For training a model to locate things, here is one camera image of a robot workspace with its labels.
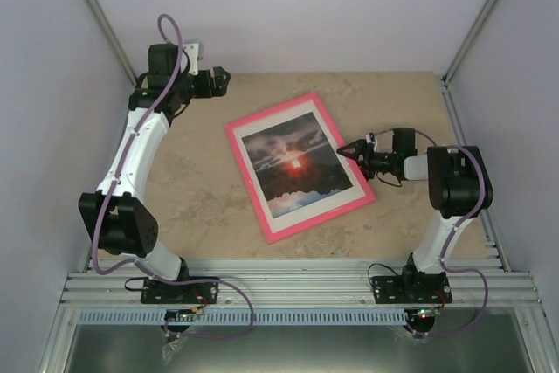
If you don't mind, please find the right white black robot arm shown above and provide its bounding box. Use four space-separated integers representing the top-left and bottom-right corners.
336 128 493 305

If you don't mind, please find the left aluminium corner post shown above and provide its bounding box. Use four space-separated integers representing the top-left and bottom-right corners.
83 0 136 85

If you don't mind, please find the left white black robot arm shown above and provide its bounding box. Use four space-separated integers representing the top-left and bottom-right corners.
78 41 231 303

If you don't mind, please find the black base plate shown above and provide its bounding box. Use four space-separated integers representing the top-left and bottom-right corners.
140 280 218 306
370 273 453 304

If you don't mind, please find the right circuit board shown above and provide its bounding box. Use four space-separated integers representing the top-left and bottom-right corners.
410 307 442 319

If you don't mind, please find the right aluminium corner post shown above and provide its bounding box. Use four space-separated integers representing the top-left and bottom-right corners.
441 0 501 89

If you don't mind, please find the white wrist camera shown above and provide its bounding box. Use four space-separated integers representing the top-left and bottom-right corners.
181 41 204 76
365 133 379 152

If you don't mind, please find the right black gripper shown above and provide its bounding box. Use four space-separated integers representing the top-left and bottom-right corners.
338 139 398 181

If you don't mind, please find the blue slotted cable duct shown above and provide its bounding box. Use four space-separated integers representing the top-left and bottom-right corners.
78 308 407 327

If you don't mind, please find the left circuit board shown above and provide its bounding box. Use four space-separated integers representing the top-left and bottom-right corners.
163 307 204 323

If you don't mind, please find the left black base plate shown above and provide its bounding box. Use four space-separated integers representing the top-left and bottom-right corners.
140 280 218 306

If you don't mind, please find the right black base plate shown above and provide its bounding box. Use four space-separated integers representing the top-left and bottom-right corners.
370 273 453 304

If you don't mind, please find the aluminium corner post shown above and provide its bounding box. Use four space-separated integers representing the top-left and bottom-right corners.
441 0 501 89
83 0 136 85

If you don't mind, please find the circuit board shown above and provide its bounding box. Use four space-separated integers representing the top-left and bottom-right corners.
410 307 442 319
163 307 204 323

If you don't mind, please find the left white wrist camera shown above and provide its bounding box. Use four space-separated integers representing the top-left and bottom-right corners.
181 41 204 76

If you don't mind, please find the pink picture frame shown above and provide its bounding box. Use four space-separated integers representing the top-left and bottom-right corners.
224 91 377 245

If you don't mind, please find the sunset landscape photo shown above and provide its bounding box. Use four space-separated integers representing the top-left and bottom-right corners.
242 112 352 202

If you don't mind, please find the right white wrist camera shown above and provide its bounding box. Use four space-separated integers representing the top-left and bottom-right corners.
365 133 379 152

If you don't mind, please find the aluminium rail platform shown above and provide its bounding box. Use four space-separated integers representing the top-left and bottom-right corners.
59 258 542 308

